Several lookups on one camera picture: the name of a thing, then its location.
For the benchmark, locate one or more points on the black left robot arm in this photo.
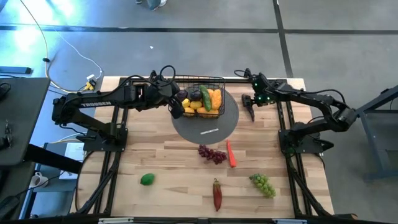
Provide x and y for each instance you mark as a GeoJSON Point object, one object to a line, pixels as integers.
{"type": "Point", "coordinates": [93, 104]}

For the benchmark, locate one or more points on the white box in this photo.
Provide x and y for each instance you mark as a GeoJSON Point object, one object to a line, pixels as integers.
{"type": "Point", "coordinates": [74, 152]}

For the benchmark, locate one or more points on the orange-yellow bell pepper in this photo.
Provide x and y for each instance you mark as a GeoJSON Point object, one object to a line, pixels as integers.
{"type": "Point", "coordinates": [206, 112]}

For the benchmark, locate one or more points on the black metal stand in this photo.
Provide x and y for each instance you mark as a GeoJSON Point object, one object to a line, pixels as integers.
{"type": "Point", "coordinates": [373, 130]}

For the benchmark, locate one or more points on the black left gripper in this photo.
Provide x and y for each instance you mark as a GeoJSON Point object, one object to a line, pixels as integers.
{"type": "Point", "coordinates": [158, 93]}

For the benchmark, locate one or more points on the red grape bunch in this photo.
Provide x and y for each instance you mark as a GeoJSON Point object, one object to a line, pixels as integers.
{"type": "Point", "coordinates": [211, 154]}

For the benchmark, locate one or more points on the yellow lemon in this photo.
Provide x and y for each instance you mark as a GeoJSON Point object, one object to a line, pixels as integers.
{"type": "Point", "coordinates": [196, 104]}
{"type": "Point", "coordinates": [189, 110]}
{"type": "Point", "coordinates": [186, 102]}

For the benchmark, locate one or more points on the green cucumber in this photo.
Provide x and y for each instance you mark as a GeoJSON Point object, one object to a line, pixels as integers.
{"type": "Point", "coordinates": [206, 98]}

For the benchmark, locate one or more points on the black power strip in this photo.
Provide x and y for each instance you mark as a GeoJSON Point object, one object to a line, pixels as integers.
{"type": "Point", "coordinates": [15, 70]}

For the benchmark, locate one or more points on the white mug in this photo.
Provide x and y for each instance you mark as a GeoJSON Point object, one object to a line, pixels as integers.
{"type": "Point", "coordinates": [38, 180]}

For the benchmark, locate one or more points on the yellow bell pepper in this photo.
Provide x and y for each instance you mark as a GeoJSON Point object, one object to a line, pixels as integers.
{"type": "Point", "coordinates": [216, 99]}

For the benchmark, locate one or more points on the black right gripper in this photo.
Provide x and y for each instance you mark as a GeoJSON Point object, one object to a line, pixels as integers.
{"type": "Point", "coordinates": [262, 90]}

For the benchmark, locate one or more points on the orange carrot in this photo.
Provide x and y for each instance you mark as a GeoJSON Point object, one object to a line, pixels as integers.
{"type": "Point", "coordinates": [231, 157]}

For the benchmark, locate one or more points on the green lime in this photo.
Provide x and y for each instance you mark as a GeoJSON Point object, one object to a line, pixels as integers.
{"type": "Point", "coordinates": [147, 179]}

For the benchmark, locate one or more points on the white tape strip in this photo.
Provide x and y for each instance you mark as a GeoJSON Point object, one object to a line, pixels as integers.
{"type": "Point", "coordinates": [115, 220]}
{"type": "Point", "coordinates": [289, 221]}

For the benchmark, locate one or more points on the white mat label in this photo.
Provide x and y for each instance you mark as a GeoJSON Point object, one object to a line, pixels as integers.
{"type": "Point", "coordinates": [209, 131]}

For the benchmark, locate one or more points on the yellow white power plug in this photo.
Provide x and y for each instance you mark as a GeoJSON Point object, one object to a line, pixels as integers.
{"type": "Point", "coordinates": [90, 81]}

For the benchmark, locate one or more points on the black side desk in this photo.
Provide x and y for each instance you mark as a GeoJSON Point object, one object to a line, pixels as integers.
{"type": "Point", "coordinates": [21, 118]}

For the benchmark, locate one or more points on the purple cabbage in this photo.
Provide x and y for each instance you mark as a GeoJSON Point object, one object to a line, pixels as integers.
{"type": "Point", "coordinates": [182, 94]}
{"type": "Point", "coordinates": [196, 95]}

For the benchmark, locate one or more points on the green grape bunch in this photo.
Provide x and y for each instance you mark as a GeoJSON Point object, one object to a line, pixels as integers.
{"type": "Point", "coordinates": [262, 185]}

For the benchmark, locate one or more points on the round grey woven mat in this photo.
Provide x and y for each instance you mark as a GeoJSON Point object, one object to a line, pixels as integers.
{"type": "Point", "coordinates": [186, 130]}

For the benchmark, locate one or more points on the person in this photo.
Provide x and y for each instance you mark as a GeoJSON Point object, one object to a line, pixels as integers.
{"type": "Point", "coordinates": [154, 3]}

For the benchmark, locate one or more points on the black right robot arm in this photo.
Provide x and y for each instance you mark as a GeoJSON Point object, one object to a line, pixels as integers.
{"type": "Point", "coordinates": [311, 99]}

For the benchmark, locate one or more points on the black table frame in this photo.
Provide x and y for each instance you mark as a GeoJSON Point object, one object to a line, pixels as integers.
{"type": "Point", "coordinates": [280, 116]}

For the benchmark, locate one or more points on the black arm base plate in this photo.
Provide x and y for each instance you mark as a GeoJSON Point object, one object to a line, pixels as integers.
{"type": "Point", "coordinates": [102, 143]}
{"type": "Point", "coordinates": [304, 143]}

